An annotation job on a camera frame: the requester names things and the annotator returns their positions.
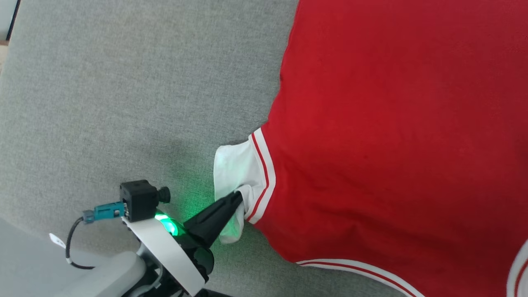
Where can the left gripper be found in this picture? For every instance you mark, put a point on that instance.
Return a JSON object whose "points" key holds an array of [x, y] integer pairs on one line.
{"points": [[165, 247]]}

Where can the red shirt with white trim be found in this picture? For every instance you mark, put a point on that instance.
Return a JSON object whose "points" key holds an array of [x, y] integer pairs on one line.
{"points": [[392, 123]]}

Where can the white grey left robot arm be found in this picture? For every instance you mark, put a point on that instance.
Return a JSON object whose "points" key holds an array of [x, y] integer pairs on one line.
{"points": [[115, 272]]}

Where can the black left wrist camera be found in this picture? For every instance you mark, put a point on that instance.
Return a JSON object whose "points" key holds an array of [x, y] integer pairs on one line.
{"points": [[140, 200]]}

